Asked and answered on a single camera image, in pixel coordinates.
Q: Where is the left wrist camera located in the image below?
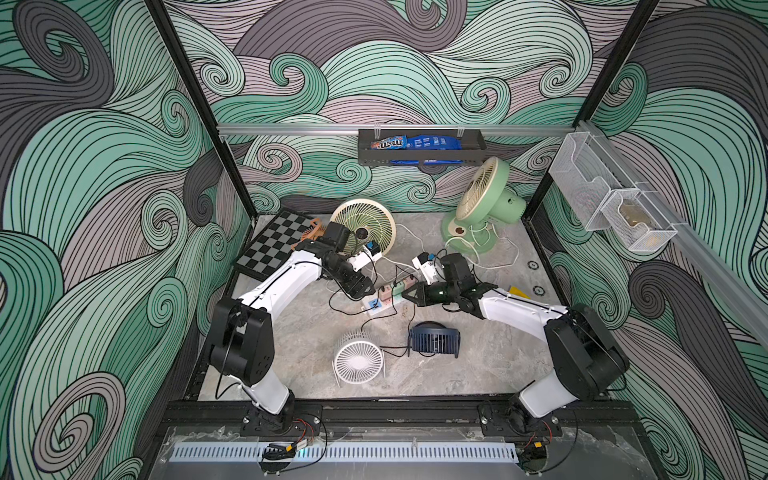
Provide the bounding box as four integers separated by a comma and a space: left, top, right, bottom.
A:
348, 241, 383, 272

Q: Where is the clear plastic wall bin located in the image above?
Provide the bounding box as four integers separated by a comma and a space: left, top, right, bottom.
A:
549, 132, 622, 231

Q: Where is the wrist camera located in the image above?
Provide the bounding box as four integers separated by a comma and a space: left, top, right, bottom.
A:
412, 252, 440, 285
348, 241, 383, 272

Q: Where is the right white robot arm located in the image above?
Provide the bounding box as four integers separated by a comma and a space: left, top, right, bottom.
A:
401, 252, 629, 429

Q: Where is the cream round desk fan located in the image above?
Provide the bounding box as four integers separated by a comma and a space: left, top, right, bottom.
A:
330, 198, 396, 255

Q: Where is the white small cage fan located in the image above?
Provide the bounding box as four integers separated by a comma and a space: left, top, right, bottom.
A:
332, 329, 385, 385

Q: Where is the yellow triangle piece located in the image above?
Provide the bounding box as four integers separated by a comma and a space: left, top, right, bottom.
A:
508, 287, 530, 299

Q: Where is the green standing desk fan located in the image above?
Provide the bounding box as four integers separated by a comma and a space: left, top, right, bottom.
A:
441, 157, 527, 255

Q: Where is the blue candy bag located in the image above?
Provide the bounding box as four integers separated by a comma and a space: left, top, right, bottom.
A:
370, 135, 462, 151

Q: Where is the orange small fan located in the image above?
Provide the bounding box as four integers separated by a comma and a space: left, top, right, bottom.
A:
292, 218, 325, 250

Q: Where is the black wall shelf basket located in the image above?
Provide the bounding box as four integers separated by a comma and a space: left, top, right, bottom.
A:
357, 127, 490, 166

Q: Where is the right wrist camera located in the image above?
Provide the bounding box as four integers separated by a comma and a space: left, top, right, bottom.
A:
412, 252, 440, 285

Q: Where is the dark blue small fan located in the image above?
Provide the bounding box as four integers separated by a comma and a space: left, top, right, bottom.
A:
408, 321, 461, 358

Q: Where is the black white chessboard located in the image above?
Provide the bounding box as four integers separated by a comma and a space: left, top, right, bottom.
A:
234, 209, 312, 281

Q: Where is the white perforated rail strip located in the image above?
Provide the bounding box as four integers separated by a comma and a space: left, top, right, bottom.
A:
169, 440, 518, 464

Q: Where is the small clear wall bin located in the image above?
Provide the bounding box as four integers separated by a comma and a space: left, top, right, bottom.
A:
601, 188, 677, 254

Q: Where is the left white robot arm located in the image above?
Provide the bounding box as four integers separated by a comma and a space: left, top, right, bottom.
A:
204, 222, 381, 416

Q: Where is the white power strip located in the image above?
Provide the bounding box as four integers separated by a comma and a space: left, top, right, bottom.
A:
362, 278, 416, 317

